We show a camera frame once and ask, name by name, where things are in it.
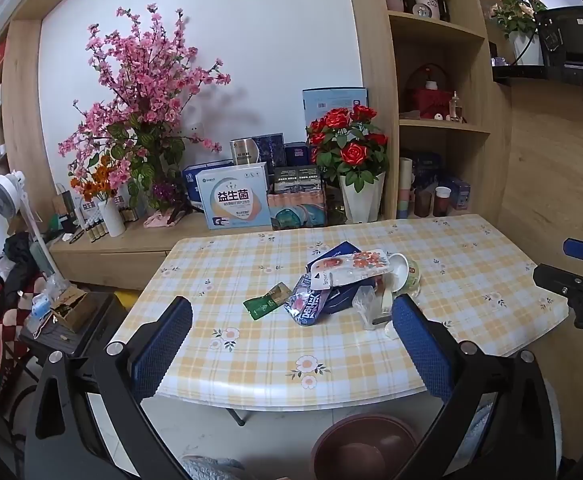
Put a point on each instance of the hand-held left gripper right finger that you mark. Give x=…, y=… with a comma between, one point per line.
x=421, y=345

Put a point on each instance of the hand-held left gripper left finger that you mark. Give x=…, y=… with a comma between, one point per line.
x=164, y=345

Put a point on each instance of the clear bag of screws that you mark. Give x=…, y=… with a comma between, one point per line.
x=366, y=305

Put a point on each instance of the green instant noodle cup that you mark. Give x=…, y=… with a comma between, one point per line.
x=406, y=275

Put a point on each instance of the white floral pouch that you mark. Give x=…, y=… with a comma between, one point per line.
x=356, y=265

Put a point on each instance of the green sachet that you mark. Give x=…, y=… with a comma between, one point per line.
x=264, y=305

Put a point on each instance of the maroon plastic bin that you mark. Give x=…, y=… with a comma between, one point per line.
x=366, y=445

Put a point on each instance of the blue snack packet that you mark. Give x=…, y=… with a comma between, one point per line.
x=304, y=310

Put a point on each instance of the navy cardboard box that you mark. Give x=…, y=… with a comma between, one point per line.
x=339, y=252

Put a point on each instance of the black stool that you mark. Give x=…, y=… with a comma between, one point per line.
x=101, y=320

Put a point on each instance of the table with plaid floral tablecloth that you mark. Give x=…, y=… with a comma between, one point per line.
x=251, y=360

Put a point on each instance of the low wooden cabinet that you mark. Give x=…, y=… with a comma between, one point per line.
x=121, y=260

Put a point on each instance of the open cardboard box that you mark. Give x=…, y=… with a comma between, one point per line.
x=71, y=310

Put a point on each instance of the pink cloth item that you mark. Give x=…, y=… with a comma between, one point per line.
x=159, y=220

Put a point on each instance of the row of small brown bottles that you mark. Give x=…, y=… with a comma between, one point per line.
x=99, y=230

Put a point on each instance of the grey fluffy slipper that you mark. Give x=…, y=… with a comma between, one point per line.
x=211, y=470

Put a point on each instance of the white cylindrical vase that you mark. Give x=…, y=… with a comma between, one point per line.
x=111, y=220

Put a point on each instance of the wooden shelf unit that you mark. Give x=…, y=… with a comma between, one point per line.
x=476, y=160

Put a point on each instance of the brown cup with white rim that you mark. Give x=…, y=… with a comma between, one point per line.
x=441, y=202

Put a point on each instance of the purple artificial flowers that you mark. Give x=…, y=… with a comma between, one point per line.
x=164, y=194

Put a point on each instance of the white faceted flower pot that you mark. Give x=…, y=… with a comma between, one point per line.
x=364, y=202

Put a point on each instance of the stack of pastel cups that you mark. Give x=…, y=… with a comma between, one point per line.
x=404, y=190

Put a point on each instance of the white and blue supplement box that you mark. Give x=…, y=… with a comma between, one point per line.
x=234, y=200

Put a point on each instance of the pile of clothes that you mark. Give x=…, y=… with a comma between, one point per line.
x=16, y=270

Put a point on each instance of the orange artificial flowers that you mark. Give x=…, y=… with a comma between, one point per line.
x=96, y=185

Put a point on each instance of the dark blue illustrated box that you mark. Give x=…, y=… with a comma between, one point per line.
x=427, y=167

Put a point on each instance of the pink and teal gift box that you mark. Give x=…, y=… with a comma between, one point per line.
x=296, y=210

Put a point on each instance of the clear glass bottle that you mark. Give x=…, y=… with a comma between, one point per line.
x=455, y=107

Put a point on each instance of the black box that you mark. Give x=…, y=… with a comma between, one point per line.
x=296, y=177

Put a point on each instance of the black appliance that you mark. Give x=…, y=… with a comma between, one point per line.
x=576, y=40

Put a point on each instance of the red basket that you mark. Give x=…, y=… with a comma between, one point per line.
x=429, y=100

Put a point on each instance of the red rose bouquet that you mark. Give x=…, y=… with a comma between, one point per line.
x=346, y=145

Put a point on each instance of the white desk fan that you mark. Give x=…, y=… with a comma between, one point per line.
x=6, y=197

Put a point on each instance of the navy floral box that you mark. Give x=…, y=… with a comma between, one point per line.
x=271, y=149

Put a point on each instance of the small dark blue box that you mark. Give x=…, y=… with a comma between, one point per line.
x=296, y=154

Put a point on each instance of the peach rose plant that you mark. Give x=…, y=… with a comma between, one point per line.
x=516, y=10

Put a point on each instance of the pink blossom bouquet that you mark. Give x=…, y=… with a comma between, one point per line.
x=141, y=85

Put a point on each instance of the large light blue box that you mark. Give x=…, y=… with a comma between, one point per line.
x=329, y=100

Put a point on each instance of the white lidded jar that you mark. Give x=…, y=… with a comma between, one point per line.
x=426, y=2

